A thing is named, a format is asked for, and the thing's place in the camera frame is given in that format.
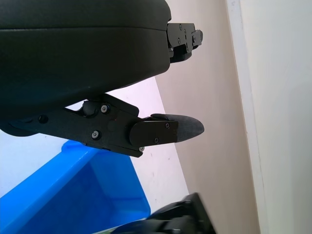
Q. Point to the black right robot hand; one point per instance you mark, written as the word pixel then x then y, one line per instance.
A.
pixel 180 217

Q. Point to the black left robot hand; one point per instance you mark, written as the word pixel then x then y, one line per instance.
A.
pixel 73 48

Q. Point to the blue plastic tray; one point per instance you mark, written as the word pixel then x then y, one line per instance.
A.
pixel 73 190

